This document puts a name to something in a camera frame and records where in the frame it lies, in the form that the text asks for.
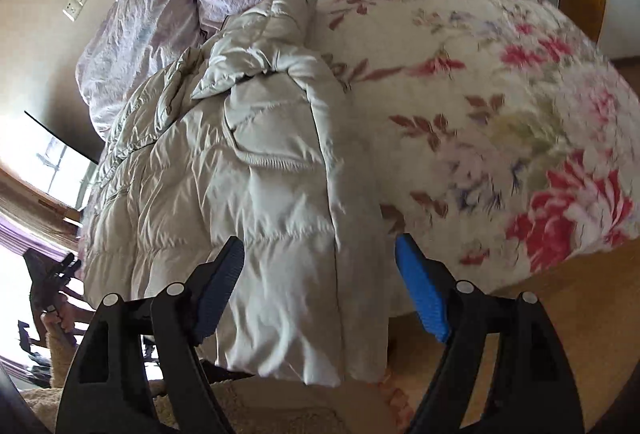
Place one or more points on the floral fleece blanket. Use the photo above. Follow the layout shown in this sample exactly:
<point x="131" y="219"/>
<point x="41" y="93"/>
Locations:
<point x="450" y="89"/>

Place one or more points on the wooden window sill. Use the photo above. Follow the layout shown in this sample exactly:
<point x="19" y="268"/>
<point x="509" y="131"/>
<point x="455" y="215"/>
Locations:
<point x="35" y="214"/>

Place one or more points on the beige puffer jacket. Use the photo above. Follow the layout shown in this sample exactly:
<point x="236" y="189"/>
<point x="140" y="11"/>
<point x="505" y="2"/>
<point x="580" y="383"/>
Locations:
<point x="260" y="194"/>

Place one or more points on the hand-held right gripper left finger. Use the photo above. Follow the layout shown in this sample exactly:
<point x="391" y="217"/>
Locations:
<point x="220" y="286"/>

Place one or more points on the person's left hand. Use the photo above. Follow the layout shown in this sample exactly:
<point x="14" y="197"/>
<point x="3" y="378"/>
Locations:
<point x="60" y="318"/>

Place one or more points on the window with dark frame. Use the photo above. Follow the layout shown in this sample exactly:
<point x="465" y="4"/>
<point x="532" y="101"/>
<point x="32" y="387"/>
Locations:
<point x="45" y="159"/>

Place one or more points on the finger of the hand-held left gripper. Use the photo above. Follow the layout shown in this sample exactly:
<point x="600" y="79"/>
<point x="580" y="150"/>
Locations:
<point x="70" y="264"/>

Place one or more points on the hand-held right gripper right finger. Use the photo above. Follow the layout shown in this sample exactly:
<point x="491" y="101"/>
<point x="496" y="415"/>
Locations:
<point x="420" y="289"/>

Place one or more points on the purple curtain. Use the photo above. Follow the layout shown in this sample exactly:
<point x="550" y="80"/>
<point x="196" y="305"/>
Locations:
<point x="30" y="236"/>

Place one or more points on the lilac crinkled pillow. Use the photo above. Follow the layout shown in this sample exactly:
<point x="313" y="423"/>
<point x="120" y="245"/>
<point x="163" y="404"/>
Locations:
<point x="135" y="29"/>

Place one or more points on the white wall socket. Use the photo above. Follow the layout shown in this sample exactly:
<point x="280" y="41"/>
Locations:
<point x="71" y="10"/>

